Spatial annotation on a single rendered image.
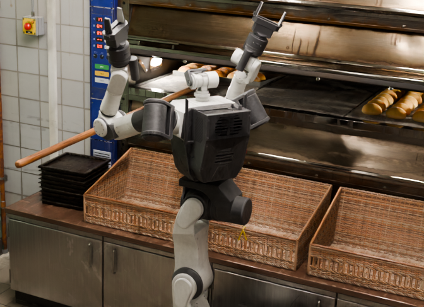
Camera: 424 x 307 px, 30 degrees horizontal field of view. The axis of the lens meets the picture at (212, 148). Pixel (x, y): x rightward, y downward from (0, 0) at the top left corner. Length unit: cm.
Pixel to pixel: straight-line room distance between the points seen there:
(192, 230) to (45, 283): 130
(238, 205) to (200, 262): 33
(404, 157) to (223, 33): 108
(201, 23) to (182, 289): 143
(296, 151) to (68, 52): 142
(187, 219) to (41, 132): 173
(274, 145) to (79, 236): 109
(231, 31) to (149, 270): 125
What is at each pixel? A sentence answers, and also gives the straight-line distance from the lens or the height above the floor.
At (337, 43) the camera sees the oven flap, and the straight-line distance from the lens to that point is 381.
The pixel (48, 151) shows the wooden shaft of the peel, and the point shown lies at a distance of 317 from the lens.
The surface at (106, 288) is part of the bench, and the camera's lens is 410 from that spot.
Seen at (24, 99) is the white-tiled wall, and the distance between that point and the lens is 476.
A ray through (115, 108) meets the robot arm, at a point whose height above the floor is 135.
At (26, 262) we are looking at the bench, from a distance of 436.
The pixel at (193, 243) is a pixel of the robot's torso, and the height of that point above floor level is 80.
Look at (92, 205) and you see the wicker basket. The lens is 402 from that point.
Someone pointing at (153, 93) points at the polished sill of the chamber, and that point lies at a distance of 426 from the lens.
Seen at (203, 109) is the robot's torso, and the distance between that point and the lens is 302.
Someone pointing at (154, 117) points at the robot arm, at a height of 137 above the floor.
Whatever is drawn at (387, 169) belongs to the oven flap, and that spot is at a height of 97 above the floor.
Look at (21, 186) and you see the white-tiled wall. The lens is 495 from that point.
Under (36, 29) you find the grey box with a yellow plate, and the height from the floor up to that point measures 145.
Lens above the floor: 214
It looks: 17 degrees down
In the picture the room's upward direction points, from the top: 2 degrees clockwise
